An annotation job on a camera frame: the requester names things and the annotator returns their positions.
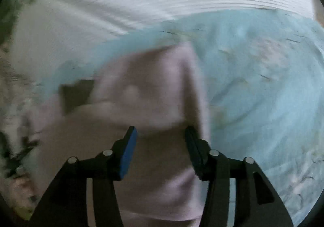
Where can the white ribbed bed sheet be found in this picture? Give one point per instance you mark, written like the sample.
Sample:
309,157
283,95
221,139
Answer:
48,33

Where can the light blue floral quilt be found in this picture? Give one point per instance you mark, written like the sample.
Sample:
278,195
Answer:
263,75

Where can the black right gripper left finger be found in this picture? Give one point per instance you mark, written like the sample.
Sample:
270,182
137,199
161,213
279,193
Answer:
64,203

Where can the white floral pillow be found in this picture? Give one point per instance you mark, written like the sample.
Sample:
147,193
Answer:
18,192

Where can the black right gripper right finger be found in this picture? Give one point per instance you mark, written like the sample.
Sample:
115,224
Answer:
257,203

